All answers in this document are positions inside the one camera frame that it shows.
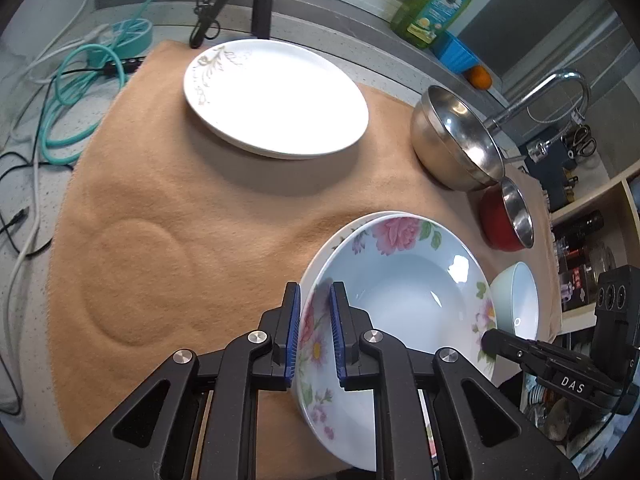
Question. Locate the dark glass bottle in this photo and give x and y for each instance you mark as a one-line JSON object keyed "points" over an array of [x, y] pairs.
{"points": [[580, 227]]}

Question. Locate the tan fleece mat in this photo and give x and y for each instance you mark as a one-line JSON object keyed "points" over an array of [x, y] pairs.
{"points": [[175, 220]]}

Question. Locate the blue plastic box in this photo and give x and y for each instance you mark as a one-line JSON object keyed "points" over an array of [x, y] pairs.
{"points": [[455, 52]]}

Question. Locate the large stainless steel bowl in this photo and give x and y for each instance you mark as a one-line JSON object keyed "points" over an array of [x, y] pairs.
{"points": [[440, 150]]}

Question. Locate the orange fruit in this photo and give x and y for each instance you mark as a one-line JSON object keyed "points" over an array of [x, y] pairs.
{"points": [[480, 77]]}

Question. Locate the chrome kitchen faucet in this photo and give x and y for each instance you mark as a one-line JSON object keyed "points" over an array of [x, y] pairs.
{"points": [[520, 102]]}

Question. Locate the white plate with gold print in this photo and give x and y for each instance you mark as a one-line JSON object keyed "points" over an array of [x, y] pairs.
{"points": [[275, 100]]}

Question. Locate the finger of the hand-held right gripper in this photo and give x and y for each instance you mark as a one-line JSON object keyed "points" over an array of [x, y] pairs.
{"points": [[505, 346]]}

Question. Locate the wooden shelf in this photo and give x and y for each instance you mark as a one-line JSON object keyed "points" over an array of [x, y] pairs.
{"points": [[615, 195]]}

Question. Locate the teal round holder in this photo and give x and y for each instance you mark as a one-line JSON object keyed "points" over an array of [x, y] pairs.
{"points": [[142, 40]]}

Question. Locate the light blue ceramic bowl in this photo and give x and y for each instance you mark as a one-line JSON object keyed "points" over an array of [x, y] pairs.
{"points": [[520, 295]]}

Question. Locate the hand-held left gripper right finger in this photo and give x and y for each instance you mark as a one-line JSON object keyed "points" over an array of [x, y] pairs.
{"points": [[340, 340]]}

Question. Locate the floral porcelain plate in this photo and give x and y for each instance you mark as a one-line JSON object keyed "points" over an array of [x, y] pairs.
{"points": [[340, 237], [400, 285]]}

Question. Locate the black tripod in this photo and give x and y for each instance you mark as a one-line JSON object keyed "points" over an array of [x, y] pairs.
{"points": [[261, 5]]}

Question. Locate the dark blue utensil holder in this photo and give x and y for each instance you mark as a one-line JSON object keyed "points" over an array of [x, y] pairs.
{"points": [[550, 170]]}

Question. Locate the scissors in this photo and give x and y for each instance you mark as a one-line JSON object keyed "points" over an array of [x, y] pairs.
{"points": [[580, 140]]}

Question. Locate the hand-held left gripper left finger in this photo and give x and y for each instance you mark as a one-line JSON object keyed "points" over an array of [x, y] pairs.
{"points": [[294, 340]]}

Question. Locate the green dish soap bottle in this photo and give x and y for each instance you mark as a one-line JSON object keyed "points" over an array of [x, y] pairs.
{"points": [[435, 10]]}

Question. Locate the red bowl with steel lining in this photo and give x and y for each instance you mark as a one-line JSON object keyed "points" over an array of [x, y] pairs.
{"points": [[497, 225]]}

